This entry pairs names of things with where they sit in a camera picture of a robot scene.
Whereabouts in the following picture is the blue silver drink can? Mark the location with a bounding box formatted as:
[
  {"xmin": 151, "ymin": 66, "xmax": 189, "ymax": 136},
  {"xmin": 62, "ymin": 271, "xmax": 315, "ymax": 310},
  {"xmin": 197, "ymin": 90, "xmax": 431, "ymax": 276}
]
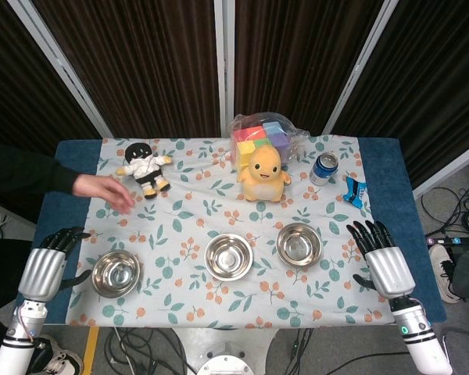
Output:
[{"xmin": 309, "ymin": 152, "xmax": 340, "ymax": 186}]

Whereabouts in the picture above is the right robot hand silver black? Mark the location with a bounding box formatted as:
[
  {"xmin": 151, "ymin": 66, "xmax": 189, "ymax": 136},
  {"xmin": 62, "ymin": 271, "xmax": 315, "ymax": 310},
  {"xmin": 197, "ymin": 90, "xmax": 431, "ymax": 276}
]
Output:
[{"xmin": 345, "ymin": 220, "xmax": 417, "ymax": 302}]

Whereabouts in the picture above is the clear plastic bag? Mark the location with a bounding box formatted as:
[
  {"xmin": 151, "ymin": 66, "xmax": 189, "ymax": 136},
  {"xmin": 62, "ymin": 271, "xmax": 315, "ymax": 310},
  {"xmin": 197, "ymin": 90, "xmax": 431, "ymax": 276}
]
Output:
[{"xmin": 229, "ymin": 112, "xmax": 311, "ymax": 173}]

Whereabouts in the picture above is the yellow plush dinosaur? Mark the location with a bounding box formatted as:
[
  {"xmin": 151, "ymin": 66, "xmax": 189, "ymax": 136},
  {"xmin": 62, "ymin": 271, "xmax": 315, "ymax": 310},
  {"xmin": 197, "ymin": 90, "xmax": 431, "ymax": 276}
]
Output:
[{"xmin": 236, "ymin": 145, "xmax": 292, "ymax": 203}]

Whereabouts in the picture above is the person bare hand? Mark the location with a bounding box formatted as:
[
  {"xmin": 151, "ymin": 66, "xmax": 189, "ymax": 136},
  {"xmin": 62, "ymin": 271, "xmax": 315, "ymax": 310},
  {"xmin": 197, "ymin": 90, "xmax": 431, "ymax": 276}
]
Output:
[{"xmin": 72, "ymin": 174, "xmax": 136, "ymax": 215}]

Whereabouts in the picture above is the white divider frame post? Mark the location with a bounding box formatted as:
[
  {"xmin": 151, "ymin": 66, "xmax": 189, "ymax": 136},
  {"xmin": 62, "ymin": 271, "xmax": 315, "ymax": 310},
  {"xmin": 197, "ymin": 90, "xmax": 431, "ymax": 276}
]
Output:
[
  {"xmin": 412, "ymin": 138, "xmax": 469, "ymax": 200},
  {"xmin": 213, "ymin": 0, "xmax": 236, "ymax": 138},
  {"xmin": 322, "ymin": 0, "xmax": 400, "ymax": 136},
  {"xmin": 6, "ymin": 0, "xmax": 113, "ymax": 138}
]

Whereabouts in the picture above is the yellow foam block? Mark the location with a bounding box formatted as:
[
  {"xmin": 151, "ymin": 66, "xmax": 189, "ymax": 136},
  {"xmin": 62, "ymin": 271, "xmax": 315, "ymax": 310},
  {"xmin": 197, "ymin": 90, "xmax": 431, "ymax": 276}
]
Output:
[{"xmin": 236, "ymin": 141, "xmax": 267, "ymax": 172}]

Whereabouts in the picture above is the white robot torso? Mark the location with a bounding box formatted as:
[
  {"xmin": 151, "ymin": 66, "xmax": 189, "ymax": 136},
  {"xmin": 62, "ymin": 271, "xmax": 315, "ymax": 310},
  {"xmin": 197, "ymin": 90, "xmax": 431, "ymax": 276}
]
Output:
[{"xmin": 170, "ymin": 327, "xmax": 279, "ymax": 375}]

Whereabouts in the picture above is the yellow floor tape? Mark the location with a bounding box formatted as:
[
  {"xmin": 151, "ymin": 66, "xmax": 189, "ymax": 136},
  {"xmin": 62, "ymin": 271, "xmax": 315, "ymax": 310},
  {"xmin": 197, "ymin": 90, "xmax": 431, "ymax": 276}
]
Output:
[{"xmin": 81, "ymin": 327, "xmax": 101, "ymax": 375}]

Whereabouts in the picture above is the person black sleeve forearm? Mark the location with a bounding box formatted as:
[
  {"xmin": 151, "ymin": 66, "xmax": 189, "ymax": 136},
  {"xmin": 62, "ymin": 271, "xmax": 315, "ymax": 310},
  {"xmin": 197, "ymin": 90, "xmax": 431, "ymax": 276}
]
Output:
[{"xmin": 0, "ymin": 142, "xmax": 81, "ymax": 196}]

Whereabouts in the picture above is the dark ribbed divider panel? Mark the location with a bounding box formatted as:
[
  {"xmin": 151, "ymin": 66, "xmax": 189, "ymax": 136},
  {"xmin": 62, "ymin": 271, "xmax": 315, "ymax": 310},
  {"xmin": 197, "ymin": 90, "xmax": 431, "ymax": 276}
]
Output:
[
  {"xmin": 0, "ymin": 0, "xmax": 102, "ymax": 157},
  {"xmin": 234, "ymin": 0, "xmax": 386, "ymax": 136},
  {"xmin": 330, "ymin": 0, "xmax": 469, "ymax": 188},
  {"xmin": 30, "ymin": 0, "xmax": 222, "ymax": 138}
]

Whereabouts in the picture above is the pinkish red foam block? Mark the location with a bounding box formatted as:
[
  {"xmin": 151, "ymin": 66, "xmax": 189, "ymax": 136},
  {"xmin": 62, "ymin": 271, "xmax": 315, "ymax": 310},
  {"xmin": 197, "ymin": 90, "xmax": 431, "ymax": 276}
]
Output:
[{"xmin": 233, "ymin": 127, "xmax": 265, "ymax": 145}]

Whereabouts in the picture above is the black white plush doll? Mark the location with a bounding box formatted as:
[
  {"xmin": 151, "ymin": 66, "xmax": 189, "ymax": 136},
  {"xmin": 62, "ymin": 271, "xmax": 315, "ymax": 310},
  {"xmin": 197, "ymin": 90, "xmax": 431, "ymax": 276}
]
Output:
[{"xmin": 115, "ymin": 142, "xmax": 174, "ymax": 200}]

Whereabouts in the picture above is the blue snack packet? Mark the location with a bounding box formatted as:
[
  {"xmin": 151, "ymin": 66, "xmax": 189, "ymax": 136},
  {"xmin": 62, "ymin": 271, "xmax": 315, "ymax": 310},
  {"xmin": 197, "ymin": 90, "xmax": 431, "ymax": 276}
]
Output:
[{"xmin": 342, "ymin": 175, "xmax": 367, "ymax": 208}]

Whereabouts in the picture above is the blue table mat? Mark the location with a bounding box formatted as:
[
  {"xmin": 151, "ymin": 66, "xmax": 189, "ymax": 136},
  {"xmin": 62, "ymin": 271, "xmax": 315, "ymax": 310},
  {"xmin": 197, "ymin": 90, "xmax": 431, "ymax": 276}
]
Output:
[{"xmin": 15, "ymin": 137, "xmax": 446, "ymax": 325}]

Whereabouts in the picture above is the purple foam block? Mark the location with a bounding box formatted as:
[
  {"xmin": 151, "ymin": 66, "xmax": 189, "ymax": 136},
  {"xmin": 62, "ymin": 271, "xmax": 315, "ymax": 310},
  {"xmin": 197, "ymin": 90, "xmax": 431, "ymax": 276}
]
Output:
[{"xmin": 266, "ymin": 132, "xmax": 294, "ymax": 159}]

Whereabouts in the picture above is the black white sneaker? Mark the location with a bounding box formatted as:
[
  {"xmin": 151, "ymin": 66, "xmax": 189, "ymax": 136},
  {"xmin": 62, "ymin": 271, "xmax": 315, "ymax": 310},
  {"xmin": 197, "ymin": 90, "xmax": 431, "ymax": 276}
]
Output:
[{"xmin": 25, "ymin": 334, "xmax": 83, "ymax": 375}]

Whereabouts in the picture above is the person black trouser leg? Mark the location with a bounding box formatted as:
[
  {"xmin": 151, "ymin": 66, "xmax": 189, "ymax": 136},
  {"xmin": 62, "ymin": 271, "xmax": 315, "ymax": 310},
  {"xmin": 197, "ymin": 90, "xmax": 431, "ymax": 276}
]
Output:
[{"xmin": 0, "ymin": 236, "xmax": 36, "ymax": 366}]

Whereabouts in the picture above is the floral print tablecloth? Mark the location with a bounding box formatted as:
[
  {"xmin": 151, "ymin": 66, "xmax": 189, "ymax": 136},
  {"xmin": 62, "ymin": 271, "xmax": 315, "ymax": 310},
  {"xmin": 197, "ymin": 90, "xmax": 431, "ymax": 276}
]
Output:
[{"xmin": 65, "ymin": 136, "xmax": 396, "ymax": 328}]

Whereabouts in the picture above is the stainless steel bowl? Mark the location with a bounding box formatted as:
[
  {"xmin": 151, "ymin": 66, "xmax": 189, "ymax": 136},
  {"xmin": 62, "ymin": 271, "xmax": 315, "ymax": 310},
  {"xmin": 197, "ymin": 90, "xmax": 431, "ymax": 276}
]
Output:
[
  {"xmin": 91, "ymin": 249, "xmax": 144, "ymax": 300},
  {"xmin": 203, "ymin": 233, "xmax": 255, "ymax": 282},
  {"xmin": 276, "ymin": 222, "xmax": 324, "ymax": 269}
]

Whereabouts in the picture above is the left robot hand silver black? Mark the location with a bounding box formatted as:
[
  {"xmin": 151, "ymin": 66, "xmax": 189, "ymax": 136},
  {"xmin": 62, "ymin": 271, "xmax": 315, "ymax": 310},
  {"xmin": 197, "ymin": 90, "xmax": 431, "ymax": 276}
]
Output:
[{"xmin": 17, "ymin": 226, "xmax": 93, "ymax": 302}]

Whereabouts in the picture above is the black power strip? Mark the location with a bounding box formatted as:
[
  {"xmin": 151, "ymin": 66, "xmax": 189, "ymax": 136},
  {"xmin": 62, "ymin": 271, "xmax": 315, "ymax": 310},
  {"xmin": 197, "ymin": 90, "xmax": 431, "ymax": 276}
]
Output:
[{"xmin": 424, "ymin": 233, "xmax": 469, "ymax": 248}]

